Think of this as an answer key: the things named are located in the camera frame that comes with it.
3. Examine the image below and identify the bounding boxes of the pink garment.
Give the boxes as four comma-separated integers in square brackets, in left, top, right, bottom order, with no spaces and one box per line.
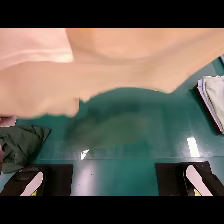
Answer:
[0,115,18,128]

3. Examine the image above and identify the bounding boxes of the grey folded garment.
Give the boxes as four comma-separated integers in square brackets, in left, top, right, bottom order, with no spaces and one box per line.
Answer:
[203,75,224,130]

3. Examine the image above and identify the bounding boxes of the dark green garment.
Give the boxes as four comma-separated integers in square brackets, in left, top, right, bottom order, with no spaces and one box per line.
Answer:
[0,124,52,174]

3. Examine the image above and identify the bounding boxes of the pale pink T-shirt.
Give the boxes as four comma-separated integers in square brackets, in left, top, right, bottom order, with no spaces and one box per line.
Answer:
[0,27,224,120]

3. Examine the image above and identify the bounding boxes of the white folded garment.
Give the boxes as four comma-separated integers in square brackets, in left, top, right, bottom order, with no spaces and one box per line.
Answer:
[197,77,224,133]

